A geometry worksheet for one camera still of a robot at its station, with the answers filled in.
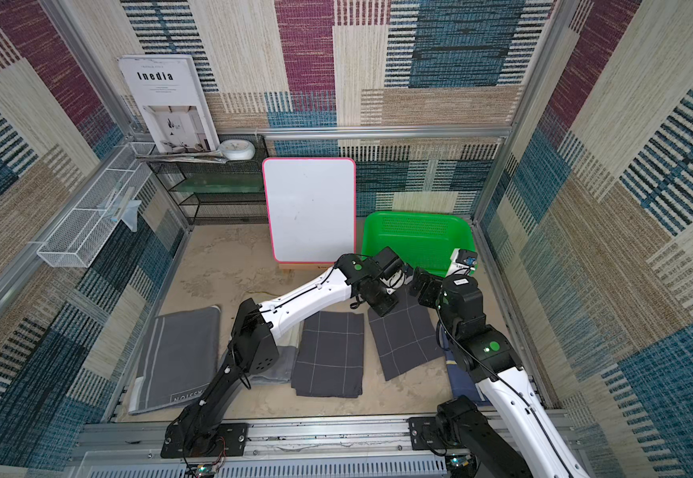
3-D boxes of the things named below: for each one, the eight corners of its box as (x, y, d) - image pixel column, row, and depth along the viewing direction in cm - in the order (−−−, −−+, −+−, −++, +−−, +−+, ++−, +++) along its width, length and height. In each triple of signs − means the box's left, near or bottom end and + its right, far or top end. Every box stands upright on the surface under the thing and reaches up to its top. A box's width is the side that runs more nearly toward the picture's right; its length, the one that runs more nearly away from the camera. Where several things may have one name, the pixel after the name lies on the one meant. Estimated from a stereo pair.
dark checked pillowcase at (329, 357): (291, 397, 82) (289, 395, 80) (300, 316, 97) (299, 312, 95) (365, 397, 82) (366, 395, 80) (363, 315, 97) (363, 312, 95)
